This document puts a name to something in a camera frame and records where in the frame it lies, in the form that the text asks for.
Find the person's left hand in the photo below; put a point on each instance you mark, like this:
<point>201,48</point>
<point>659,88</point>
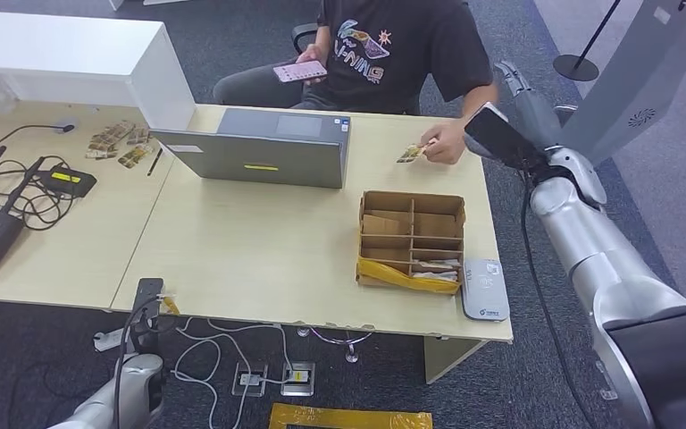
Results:
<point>446,142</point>

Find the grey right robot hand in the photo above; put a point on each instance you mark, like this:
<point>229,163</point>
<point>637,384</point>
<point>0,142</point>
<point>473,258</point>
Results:
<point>541,124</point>

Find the person's right hand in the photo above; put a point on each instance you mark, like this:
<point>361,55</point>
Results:
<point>314,54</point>

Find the smartphone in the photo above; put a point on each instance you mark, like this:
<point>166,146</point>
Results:
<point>298,71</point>

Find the person's left forearm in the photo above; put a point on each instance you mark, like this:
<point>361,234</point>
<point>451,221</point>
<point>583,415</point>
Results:
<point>479,105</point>

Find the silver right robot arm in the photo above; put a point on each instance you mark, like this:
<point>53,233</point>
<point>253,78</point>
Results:
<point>591,248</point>

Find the person's right forearm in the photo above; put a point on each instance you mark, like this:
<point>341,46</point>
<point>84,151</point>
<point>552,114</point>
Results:
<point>322,38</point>

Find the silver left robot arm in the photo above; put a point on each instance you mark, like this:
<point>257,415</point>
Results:
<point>124,388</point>

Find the person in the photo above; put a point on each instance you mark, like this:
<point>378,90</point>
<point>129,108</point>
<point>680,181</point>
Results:
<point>390,77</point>

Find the white card reader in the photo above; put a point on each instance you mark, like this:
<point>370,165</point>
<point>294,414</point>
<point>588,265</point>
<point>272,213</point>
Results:
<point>485,290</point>

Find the black office chair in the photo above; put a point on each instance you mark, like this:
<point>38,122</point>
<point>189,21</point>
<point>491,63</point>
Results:
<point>301,34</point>

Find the round dark floor base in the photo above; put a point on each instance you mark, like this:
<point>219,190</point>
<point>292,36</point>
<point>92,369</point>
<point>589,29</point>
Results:
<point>565,108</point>

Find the wooden compartment organizer box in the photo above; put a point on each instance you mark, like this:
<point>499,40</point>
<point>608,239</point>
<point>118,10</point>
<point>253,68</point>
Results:
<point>435,225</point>

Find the grey kiosk stand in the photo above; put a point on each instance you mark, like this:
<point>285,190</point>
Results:
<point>639,77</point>

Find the grey laptop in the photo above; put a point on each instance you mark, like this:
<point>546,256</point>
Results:
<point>260,155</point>

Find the white crumpled paper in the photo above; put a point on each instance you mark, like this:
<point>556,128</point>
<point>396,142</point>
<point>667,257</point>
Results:
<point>437,275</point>

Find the white furniture panel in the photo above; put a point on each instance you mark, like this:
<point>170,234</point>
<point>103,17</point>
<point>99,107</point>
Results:
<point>165,2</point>
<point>116,5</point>

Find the black pen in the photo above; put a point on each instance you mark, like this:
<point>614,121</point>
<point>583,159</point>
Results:
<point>155,162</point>

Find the beige desk leg panel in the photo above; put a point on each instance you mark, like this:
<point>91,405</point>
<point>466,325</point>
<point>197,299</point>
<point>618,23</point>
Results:
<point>446,357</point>

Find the gooseneck microphone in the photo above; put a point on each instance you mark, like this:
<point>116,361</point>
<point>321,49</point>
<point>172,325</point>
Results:
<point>69,127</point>

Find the white desk shelf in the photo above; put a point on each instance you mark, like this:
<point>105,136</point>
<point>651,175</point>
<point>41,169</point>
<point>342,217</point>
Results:
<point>53,50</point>

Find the black adapter with yellow label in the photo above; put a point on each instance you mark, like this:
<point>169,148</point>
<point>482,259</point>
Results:
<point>74,183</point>

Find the yellow floor tape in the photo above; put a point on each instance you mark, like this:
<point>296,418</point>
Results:
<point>349,419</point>

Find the steel floor socket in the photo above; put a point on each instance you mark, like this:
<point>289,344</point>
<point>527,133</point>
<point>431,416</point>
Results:
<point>249,381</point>

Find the white power strip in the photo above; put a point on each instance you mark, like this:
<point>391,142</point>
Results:
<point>106,341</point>

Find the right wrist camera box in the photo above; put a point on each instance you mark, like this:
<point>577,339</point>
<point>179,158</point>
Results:
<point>497,136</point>

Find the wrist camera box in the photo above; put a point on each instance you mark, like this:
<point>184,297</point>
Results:
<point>497,136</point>
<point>148,308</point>

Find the black stanchion post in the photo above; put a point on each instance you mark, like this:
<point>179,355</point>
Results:
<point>575,68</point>

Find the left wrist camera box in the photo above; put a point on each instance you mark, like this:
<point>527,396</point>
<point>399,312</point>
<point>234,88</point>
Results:
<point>148,308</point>

